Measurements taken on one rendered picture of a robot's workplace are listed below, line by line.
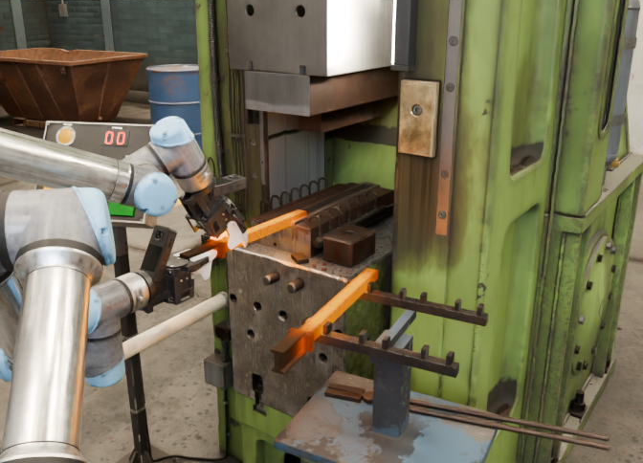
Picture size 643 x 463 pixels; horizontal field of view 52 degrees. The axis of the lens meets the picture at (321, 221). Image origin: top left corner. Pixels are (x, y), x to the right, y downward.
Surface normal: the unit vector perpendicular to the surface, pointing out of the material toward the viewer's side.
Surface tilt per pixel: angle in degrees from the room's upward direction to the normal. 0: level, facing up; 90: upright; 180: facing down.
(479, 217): 90
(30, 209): 43
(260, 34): 90
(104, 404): 0
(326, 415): 0
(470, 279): 90
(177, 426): 0
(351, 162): 90
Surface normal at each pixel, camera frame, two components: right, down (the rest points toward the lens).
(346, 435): 0.00, -0.95
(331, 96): 0.81, 0.19
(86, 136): -0.15, -0.19
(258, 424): -0.58, 0.27
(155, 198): 0.47, 0.29
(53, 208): 0.10, -0.60
